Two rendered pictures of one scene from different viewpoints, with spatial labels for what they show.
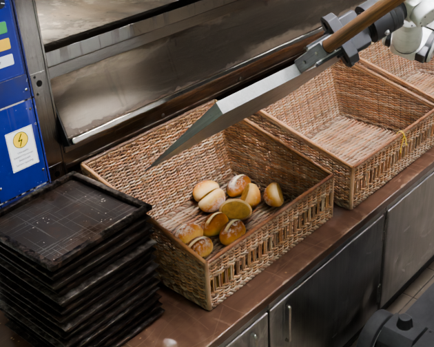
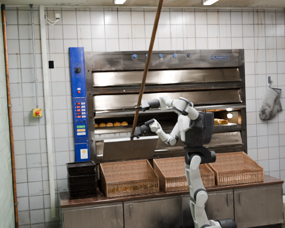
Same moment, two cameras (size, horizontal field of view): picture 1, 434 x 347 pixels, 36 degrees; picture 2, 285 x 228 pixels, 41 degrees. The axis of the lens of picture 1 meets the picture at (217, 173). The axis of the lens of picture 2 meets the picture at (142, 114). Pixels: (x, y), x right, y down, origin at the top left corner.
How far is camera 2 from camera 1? 285 cm
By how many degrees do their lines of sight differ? 41
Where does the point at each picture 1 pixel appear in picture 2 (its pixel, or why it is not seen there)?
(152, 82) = not seen: hidden behind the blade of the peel
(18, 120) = (84, 146)
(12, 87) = (84, 139)
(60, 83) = (98, 143)
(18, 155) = (83, 155)
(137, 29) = (121, 134)
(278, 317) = (127, 208)
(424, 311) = not seen: outside the picture
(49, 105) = (93, 146)
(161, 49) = not seen: hidden behind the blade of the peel
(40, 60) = (93, 135)
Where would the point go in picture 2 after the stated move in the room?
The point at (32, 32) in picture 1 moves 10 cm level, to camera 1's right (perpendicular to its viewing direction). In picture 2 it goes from (92, 129) to (99, 129)
